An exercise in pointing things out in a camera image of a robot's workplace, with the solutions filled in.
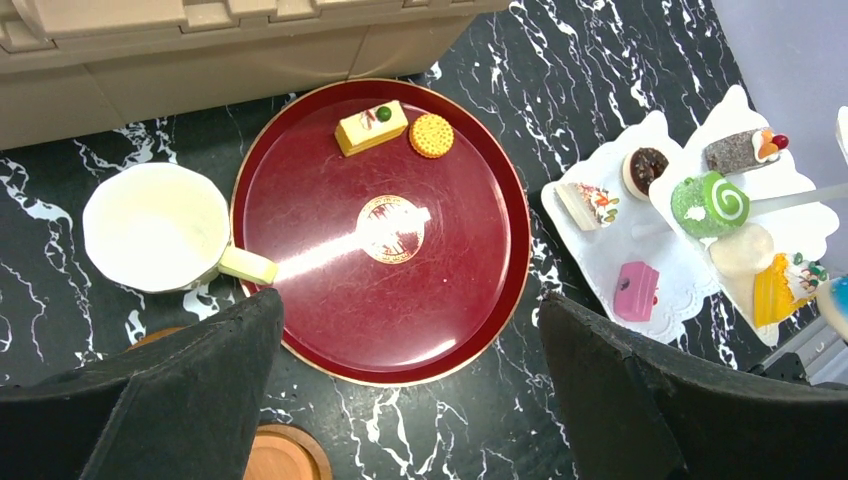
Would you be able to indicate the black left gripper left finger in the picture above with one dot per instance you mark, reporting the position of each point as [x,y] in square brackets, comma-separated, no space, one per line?
[185,406]

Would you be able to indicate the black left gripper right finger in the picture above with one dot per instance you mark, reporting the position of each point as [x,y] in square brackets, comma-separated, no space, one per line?
[635,408]

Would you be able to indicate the pink rectangular cake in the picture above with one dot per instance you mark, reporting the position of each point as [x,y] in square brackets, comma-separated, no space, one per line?
[635,294]

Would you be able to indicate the white round cake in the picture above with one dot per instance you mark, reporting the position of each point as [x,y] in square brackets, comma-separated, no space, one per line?
[747,251]

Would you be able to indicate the yellow triangular cake slice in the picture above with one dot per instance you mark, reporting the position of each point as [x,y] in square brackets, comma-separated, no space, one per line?
[788,284]

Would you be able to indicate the white three-tier cake stand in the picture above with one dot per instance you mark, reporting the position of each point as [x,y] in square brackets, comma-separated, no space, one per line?
[656,226]

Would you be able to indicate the white triangular cake slice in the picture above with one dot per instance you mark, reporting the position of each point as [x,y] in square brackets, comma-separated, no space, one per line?
[591,207]

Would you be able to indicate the green cube cake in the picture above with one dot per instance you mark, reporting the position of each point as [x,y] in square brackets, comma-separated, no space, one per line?
[709,206]

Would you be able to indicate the blue frosted donut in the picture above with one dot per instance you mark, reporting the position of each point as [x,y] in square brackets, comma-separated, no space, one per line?
[831,297]

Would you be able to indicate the chocolate donut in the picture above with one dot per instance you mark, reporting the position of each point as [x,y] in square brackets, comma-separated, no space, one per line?
[640,168]

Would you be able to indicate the strawberry cupcake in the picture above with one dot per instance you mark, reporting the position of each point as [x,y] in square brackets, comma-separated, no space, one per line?
[745,151]

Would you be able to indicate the brown wooden coaster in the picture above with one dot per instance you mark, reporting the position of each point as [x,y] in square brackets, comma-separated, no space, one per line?
[149,338]

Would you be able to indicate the light wooden coaster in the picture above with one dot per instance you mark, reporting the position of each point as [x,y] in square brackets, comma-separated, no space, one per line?
[286,452]

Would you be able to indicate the pale yellow mug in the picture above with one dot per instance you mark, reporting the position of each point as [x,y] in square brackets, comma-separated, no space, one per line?
[159,227]

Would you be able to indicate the round red tray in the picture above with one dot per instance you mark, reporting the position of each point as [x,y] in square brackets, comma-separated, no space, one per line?
[394,269]

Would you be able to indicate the yellow rectangular cake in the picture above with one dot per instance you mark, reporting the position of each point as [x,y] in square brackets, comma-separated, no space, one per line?
[370,127]

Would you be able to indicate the orange round cookie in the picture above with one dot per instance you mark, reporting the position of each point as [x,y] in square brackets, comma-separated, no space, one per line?
[431,136]

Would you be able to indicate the tan plastic toolbox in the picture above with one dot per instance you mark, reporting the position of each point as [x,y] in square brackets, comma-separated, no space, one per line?
[72,68]

